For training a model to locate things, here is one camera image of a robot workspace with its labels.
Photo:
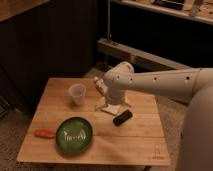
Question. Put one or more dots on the orange carrot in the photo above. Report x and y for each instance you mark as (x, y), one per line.
(44, 134)

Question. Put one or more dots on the wooden table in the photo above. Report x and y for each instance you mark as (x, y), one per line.
(139, 141)

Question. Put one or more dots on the black eraser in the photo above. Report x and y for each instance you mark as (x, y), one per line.
(118, 120)

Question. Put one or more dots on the clear plastic cup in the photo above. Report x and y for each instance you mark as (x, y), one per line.
(77, 93)

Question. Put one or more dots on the green bowl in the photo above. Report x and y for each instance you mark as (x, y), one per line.
(74, 135)

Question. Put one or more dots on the white sponge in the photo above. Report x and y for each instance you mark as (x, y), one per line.
(111, 109)

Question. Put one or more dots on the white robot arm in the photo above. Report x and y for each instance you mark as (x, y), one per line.
(192, 87)

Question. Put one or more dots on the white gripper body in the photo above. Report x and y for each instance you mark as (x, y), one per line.
(115, 97)

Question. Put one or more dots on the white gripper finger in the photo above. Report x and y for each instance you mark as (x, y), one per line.
(100, 106)
(126, 102)

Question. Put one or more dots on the white plastic bottle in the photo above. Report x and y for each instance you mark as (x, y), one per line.
(100, 86)

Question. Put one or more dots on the grey metal bench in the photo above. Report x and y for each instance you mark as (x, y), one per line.
(138, 57)

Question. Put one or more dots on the wooden shelf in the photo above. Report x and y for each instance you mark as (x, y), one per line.
(195, 10)

